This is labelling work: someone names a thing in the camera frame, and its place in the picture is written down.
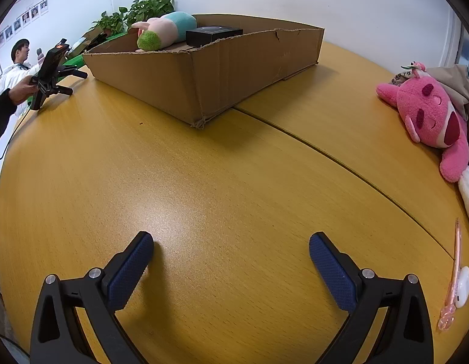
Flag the pink pig plush toy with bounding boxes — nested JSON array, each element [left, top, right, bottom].
[[131, 11, 197, 53]]

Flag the white earbuds case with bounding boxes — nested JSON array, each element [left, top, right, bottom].
[[452, 266, 469, 308]]

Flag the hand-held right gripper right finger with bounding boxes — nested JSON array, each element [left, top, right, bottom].
[[309, 231, 435, 364]]

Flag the row of wall photos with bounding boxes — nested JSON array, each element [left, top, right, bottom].
[[0, 0, 50, 52]]

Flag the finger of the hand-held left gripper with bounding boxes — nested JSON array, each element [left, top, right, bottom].
[[49, 83, 74, 97], [59, 64, 88, 79]]

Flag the large potted green plant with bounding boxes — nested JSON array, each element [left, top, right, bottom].
[[119, 0, 175, 27]]

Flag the small potted green plant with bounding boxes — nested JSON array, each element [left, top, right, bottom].
[[91, 11, 125, 39]]

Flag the pink pen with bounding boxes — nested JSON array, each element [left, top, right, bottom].
[[438, 218, 462, 331]]

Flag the pink bear plush toy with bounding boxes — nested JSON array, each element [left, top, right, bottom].
[[376, 61, 469, 183]]

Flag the person's left hand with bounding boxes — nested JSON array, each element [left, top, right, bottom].
[[9, 75, 40, 106]]

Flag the brown cardboard box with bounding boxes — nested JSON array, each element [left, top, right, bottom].
[[82, 14, 326, 129]]

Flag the black rectangular box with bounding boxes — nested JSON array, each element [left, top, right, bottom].
[[186, 25, 244, 47]]

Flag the person's left forearm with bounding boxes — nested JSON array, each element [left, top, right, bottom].
[[0, 88, 18, 149]]

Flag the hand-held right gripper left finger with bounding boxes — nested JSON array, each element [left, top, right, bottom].
[[30, 231, 155, 364]]

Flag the wooden desktop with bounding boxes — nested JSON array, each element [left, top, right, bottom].
[[0, 42, 469, 364]]

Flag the green cloth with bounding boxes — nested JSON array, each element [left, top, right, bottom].
[[63, 32, 127, 71]]

